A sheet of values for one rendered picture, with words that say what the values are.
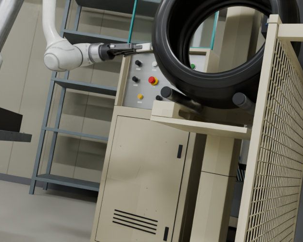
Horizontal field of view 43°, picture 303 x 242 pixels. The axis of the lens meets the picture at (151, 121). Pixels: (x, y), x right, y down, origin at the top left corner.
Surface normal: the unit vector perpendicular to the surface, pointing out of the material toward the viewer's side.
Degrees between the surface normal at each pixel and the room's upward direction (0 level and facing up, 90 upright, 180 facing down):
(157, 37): 91
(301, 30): 90
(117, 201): 90
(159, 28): 90
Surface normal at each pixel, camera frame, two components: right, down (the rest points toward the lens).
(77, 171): -0.04, -0.07
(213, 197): -0.45, -0.14
